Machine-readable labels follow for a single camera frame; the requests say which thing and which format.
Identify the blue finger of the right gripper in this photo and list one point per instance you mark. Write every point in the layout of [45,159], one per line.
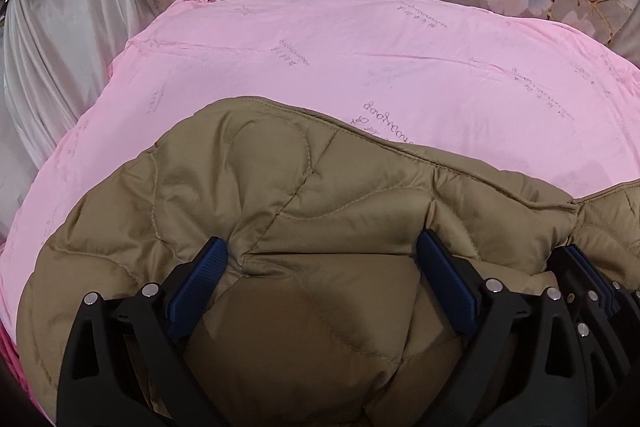
[601,309]

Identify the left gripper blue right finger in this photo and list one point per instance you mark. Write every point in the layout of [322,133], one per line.
[520,363]

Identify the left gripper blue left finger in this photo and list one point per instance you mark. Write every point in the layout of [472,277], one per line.
[125,358]

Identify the olive quilted jacket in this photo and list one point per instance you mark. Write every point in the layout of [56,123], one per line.
[322,317]

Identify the pink bed sheet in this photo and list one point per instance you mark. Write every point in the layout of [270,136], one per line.
[522,95]

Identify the beige curtain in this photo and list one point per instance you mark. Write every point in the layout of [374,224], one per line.
[626,42]

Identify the silver satin curtain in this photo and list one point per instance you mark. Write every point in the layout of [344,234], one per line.
[54,59]

